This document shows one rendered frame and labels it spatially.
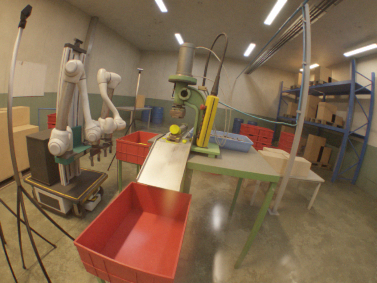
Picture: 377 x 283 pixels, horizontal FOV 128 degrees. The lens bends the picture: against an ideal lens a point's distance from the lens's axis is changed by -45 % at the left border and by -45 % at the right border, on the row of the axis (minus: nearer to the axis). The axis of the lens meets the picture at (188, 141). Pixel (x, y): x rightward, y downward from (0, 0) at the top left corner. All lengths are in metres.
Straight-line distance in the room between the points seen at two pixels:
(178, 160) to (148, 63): 9.62
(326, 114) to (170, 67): 8.07
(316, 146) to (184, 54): 5.94
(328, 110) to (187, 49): 5.67
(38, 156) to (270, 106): 9.91
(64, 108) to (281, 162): 2.53
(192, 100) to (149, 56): 9.42
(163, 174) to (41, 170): 1.46
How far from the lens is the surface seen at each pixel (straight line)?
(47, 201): 2.11
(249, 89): 9.74
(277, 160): 2.45
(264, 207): 1.22
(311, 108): 7.27
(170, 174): 1.01
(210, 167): 1.01
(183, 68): 1.25
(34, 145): 2.01
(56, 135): 1.42
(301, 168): 2.69
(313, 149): 6.59
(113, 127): 1.80
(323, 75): 7.03
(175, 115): 1.20
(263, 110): 9.92
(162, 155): 1.11
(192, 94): 1.25
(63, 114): 1.40
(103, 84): 1.89
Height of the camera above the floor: 1.30
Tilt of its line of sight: 13 degrees down
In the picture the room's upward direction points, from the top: 8 degrees clockwise
